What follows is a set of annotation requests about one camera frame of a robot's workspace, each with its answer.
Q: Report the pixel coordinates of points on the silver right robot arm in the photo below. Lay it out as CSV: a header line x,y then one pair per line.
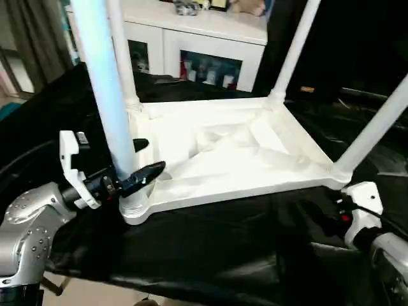
x,y
389,255

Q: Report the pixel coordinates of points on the small gold tag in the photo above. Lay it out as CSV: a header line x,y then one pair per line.
x,y
308,89

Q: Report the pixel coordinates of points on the grey sliding door frame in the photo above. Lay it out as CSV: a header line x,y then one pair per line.
x,y
9,73

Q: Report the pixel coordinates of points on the black backdrop cloth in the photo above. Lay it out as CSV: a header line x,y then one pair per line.
x,y
357,38

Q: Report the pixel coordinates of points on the grey robot waist part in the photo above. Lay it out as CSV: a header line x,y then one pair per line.
x,y
148,301

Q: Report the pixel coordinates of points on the black framed picture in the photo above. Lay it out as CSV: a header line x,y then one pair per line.
x,y
218,4

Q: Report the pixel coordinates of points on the grey metal rod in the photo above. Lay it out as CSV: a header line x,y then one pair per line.
x,y
366,93

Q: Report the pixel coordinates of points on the white glass-door cabinet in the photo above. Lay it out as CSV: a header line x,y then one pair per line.
x,y
207,32

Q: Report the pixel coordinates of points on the teal fabric object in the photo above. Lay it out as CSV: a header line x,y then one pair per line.
x,y
8,111

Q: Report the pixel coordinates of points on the black work mat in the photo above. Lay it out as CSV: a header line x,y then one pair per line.
x,y
207,248

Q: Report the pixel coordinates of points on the pale blue small box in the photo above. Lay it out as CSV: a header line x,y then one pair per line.
x,y
74,54

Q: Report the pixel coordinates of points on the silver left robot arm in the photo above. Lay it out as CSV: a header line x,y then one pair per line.
x,y
32,207

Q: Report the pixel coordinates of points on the grey patterned ornament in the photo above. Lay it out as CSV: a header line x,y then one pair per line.
x,y
186,8

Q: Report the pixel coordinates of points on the black folding table frame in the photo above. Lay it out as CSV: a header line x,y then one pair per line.
x,y
55,288

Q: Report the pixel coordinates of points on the grey curtain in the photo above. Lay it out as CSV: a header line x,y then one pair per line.
x,y
38,38

